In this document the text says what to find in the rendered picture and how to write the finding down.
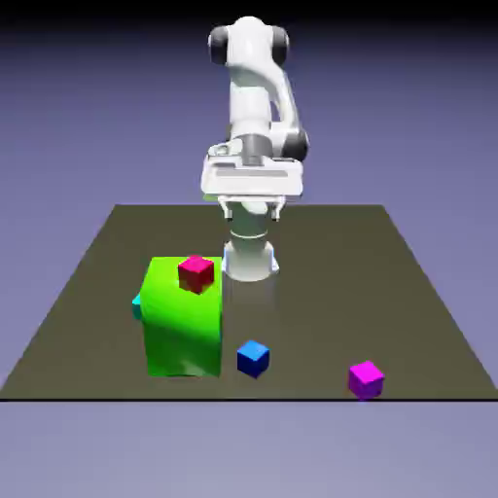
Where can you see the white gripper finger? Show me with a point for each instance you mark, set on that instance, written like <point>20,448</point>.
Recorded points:
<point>277,209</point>
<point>227,209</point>

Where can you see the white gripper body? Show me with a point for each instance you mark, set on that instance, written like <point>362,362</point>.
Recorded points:
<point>251,179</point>

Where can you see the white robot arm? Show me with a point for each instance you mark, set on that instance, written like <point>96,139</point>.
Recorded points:
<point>251,97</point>

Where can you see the small red cube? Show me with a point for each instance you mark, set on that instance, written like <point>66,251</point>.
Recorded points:
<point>196,273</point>

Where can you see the small cyan cube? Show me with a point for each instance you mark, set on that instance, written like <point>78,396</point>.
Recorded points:
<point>136,307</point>

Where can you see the small blue cube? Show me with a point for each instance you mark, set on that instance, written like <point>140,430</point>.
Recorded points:
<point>253,358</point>

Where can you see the small magenta cube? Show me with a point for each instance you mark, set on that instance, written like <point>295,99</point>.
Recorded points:
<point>365,380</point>

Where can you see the large green box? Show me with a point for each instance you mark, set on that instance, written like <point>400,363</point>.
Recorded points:
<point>183,319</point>

